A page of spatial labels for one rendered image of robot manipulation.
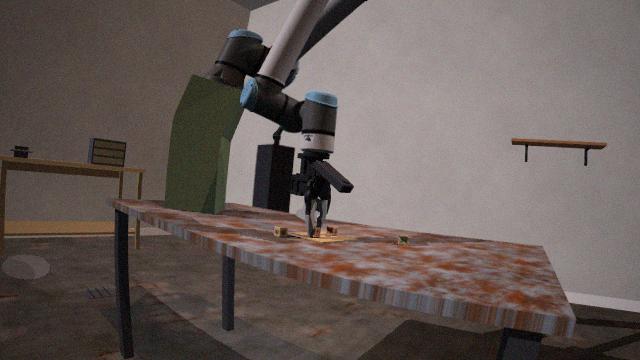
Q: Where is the tan flat mat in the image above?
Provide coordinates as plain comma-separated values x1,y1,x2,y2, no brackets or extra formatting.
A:
289,232,358,243

